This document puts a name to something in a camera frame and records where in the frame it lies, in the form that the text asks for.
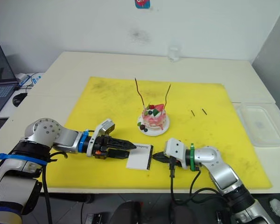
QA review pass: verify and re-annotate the clear plastic container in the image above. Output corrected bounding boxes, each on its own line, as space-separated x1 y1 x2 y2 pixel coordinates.
236 103 280 147

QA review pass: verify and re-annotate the dark rounded shape under table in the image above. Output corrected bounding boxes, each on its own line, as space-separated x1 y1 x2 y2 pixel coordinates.
115 201 146 224

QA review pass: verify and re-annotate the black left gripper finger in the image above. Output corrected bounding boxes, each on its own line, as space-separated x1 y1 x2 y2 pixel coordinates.
108 149 132 160
112 138 138 150

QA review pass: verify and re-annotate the black computer mouse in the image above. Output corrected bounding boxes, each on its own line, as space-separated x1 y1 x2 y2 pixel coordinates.
12 92 28 108

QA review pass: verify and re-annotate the blue and white packet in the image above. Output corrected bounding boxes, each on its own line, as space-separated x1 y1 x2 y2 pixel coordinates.
16 72 44 89

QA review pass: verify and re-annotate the dark laptop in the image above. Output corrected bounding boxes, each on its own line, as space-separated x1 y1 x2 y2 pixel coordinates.
0 43 20 114

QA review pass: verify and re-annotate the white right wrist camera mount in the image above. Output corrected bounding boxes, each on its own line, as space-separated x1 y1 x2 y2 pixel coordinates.
163 138 189 169

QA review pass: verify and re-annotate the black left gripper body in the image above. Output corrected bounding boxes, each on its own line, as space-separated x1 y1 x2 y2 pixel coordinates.
93 134 119 161

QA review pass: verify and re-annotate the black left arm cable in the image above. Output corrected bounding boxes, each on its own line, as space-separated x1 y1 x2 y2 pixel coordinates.
41 151 68 224

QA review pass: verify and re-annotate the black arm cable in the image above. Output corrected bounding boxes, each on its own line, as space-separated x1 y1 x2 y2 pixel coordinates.
41 151 68 224
168 156 227 206

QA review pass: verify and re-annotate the white side desk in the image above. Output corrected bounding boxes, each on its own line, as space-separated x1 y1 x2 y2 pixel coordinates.
0 71 45 120

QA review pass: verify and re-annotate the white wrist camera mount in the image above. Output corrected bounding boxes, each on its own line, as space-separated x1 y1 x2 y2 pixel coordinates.
86 118 116 157
163 138 189 169

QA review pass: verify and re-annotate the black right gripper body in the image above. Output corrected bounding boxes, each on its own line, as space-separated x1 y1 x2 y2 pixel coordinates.
162 152 175 165

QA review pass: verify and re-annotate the blue strap on left arm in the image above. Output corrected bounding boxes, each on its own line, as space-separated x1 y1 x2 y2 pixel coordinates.
0 153 49 167

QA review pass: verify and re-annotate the white matchbox with black side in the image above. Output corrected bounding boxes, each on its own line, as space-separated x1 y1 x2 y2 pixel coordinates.
126 142 154 171

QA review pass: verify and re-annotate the red and blue wall sticker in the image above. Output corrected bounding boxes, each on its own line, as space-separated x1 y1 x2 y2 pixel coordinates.
134 0 152 9

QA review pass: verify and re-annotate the pink cake with fruit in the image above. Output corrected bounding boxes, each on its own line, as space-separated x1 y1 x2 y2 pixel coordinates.
140 104 167 132

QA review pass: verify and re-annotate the thin wavy dark candle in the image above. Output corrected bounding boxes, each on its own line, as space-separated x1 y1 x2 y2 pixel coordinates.
162 84 172 110
134 77 146 110

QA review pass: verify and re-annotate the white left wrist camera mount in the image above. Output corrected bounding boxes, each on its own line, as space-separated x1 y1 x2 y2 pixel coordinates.
86 118 116 157

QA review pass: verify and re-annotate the white round plate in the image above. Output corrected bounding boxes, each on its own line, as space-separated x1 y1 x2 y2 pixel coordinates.
137 114 170 137

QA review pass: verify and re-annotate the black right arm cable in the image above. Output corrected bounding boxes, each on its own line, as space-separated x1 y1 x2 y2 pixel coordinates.
168 156 227 206

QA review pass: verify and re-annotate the yellow table mat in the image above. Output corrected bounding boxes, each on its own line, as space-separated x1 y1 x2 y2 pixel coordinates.
45 76 273 189

